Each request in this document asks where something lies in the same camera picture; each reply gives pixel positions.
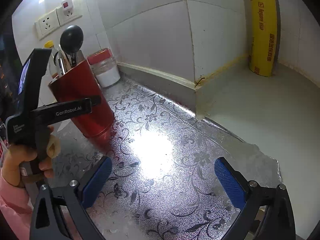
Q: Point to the red-lid salt jar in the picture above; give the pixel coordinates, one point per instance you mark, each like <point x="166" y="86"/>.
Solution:
<point x="104" y="67"/>

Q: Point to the steel oil dispenser bottle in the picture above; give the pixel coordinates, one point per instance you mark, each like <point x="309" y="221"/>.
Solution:
<point x="79" y="56"/>

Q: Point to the pink sleeve forearm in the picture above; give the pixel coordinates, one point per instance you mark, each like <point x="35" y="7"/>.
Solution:
<point x="15" y="208"/>

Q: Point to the red metal utensil cup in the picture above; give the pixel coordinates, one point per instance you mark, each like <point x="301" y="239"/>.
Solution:
<point x="81" y="100"/>

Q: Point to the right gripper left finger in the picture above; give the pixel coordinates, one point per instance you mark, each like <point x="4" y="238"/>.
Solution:
<point x="48" y="220"/>

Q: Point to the white plug adapter red switch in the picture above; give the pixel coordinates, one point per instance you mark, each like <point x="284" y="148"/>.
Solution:
<point x="67" y="5"/>

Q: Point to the vinegar bottle yellow cap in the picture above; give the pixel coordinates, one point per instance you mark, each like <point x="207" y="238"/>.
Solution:
<point x="54" y="66"/>

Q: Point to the black measuring spoon large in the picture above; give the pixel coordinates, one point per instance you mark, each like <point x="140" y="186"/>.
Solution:
<point x="71" y="41"/>

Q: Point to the white double wall socket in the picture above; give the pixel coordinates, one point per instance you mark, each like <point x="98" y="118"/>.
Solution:
<point x="53" y="20"/>

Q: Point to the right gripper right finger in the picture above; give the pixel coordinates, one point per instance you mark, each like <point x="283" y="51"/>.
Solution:
<point x="264" y="211"/>

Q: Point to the yellow cling wrap roll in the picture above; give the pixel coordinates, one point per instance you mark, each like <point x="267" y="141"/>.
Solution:
<point x="264" y="36"/>

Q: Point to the left hand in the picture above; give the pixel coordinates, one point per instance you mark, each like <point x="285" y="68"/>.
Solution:
<point x="18" y="154"/>

